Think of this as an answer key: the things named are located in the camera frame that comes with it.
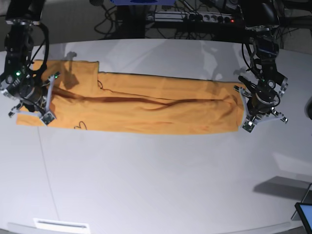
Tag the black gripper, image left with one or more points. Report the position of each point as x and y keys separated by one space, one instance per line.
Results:
x=32 y=97

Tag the orange yellow T-shirt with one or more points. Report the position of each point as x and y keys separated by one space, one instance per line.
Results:
x=87 y=99

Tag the white power strip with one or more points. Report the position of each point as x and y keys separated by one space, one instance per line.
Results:
x=176 y=16

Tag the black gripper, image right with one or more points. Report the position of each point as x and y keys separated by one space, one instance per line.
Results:
x=261 y=102

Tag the grey tablet stand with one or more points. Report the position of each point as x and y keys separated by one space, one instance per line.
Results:
x=306 y=200

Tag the tablet screen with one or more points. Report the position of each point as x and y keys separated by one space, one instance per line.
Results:
x=307 y=218

